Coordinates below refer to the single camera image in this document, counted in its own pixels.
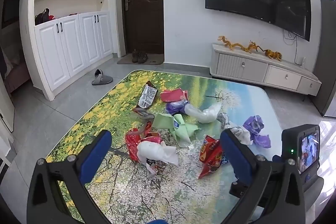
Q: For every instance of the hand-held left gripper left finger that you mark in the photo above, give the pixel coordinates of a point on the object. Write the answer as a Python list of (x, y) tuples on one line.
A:
[(98, 150)]

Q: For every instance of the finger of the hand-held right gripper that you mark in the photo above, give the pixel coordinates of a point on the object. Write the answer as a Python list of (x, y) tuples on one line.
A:
[(237, 188)]

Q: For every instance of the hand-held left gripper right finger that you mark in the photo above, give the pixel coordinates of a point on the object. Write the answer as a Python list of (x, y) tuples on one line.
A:
[(237, 153)]

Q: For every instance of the white plastic bag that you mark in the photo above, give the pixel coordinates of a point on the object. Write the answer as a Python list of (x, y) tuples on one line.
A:
[(206, 115)]

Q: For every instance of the clear red-printed plastic wrapper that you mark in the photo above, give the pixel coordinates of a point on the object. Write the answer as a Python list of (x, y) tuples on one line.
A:
[(143, 115)]

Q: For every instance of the white printed plastic wrapper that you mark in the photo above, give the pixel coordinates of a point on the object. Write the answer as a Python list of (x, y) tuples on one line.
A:
[(241, 133)]

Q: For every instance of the red snack bag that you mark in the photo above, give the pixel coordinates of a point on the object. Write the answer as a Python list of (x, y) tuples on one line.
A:
[(211, 154)]

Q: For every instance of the large purple wrapper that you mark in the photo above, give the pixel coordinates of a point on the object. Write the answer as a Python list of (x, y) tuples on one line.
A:
[(254, 127)]

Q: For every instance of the crumpled red wrapper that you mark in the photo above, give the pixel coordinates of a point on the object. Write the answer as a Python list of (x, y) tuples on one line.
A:
[(131, 142)]

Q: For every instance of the crumpled white tissue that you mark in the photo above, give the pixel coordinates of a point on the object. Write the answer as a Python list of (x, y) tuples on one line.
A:
[(155, 151)]

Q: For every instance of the small white red wrapper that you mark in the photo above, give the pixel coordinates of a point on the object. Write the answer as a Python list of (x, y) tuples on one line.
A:
[(156, 167)]

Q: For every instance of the grey slipper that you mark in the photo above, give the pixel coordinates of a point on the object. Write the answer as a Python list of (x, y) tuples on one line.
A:
[(102, 79)]

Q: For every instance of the light green paper pack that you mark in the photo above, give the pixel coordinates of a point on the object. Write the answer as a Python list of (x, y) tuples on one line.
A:
[(170, 124)]

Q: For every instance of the white barcode snack wrapper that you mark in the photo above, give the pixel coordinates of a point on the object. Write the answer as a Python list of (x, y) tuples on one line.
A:
[(148, 95)]

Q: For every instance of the small purple wrapper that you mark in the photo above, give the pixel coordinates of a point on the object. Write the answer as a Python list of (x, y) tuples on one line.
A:
[(176, 106)]

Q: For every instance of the white television console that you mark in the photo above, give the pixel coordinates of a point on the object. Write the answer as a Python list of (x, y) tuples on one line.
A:
[(249, 66)]

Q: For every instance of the pink red wrapper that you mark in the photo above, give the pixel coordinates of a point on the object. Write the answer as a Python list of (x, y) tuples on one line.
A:
[(173, 95)]

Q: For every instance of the golden tiger figurine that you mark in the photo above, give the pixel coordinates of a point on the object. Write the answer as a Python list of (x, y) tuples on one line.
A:
[(273, 54)]

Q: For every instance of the grey refrigerator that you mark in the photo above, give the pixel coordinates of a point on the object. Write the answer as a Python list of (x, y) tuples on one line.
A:
[(326, 56)]

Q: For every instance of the golden dragon figurine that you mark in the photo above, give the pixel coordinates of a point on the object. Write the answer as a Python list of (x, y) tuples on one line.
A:
[(235, 46)]

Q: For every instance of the white shoe cabinet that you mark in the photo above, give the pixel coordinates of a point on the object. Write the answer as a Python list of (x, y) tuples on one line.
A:
[(68, 43)]

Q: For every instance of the dark brown door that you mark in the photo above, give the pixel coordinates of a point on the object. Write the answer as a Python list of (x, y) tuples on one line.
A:
[(144, 16)]

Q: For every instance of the black bag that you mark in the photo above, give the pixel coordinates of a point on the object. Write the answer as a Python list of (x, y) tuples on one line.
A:
[(42, 18)]

